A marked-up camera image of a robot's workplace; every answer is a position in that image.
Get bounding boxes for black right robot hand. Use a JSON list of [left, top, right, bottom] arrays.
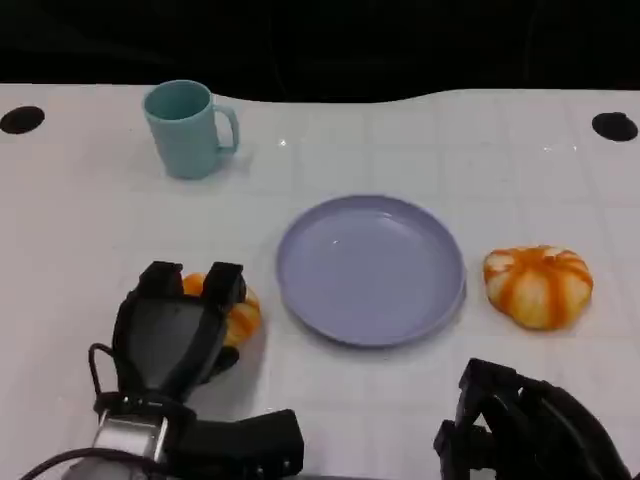
[[433, 357, 632, 480]]

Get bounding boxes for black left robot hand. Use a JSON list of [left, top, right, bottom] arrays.
[[112, 260, 249, 401]]

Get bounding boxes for orange and white bread roll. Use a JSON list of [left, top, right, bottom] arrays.
[[182, 272, 262, 347], [482, 244, 595, 332]]

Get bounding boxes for pale green mug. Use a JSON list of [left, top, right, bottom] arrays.
[[142, 79, 241, 181]]

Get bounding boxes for lilac plate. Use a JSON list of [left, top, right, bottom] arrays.
[[275, 194, 468, 349]]

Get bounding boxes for black round table grommet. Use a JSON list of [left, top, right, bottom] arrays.
[[0, 105, 46, 136], [591, 112, 639, 143]]

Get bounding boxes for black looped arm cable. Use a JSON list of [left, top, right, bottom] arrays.
[[88, 342, 132, 416]]

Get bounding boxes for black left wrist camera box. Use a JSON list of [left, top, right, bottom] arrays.
[[167, 408, 306, 480]]

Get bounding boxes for black thick arm cable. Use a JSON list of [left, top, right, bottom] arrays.
[[18, 446, 169, 480]]

